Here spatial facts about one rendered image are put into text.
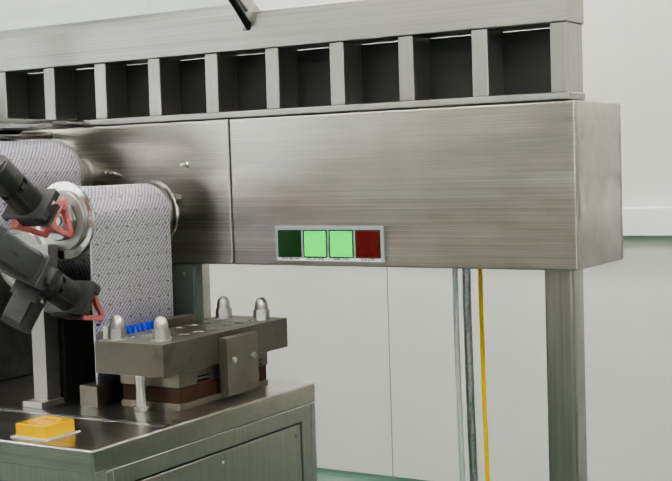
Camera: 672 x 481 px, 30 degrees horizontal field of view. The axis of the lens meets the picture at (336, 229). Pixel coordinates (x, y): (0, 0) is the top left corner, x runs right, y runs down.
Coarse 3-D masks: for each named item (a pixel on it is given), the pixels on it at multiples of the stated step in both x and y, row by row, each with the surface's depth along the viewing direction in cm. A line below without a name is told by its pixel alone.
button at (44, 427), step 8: (48, 416) 215; (16, 424) 210; (24, 424) 209; (32, 424) 209; (40, 424) 208; (48, 424) 208; (56, 424) 209; (64, 424) 211; (72, 424) 212; (16, 432) 210; (24, 432) 210; (32, 432) 209; (40, 432) 208; (48, 432) 208; (56, 432) 209; (64, 432) 211
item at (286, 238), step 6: (282, 234) 251; (288, 234) 250; (294, 234) 249; (282, 240) 251; (288, 240) 250; (294, 240) 250; (282, 246) 251; (288, 246) 250; (294, 246) 250; (282, 252) 251; (288, 252) 250; (294, 252) 250
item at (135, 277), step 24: (144, 240) 249; (168, 240) 255; (96, 264) 237; (120, 264) 243; (144, 264) 249; (168, 264) 255; (120, 288) 243; (144, 288) 249; (168, 288) 255; (96, 312) 237; (120, 312) 243; (144, 312) 249; (168, 312) 255; (96, 336) 237
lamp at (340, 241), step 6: (330, 234) 245; (336, 234) 244; (342, 234) 244; (348, 234) 243; (330, 240) 245; (336, 240) 244; (342, 240) 244; (348, 240) 243; (330, 246) 245; (336, 246) 245; (342, 246) 244; (348, 246) 243; (330, 252) 245; (336, 252) 245; (342, 252) 244; (348, 252) 243
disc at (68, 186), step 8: (56, 184) 239; (64, 184) 238; (72, 184) 237; (72, 192) 237; (80, 192) 236; (80, 200) 236; (88, 200) 235; (88, 208) 235; (88, 216) 235; (88, 224) 235; (88, 232) 235; (64, 240) 238; (88, 240) 235; (80, 248) 236; (64, 256) 239; (72, 256) 238
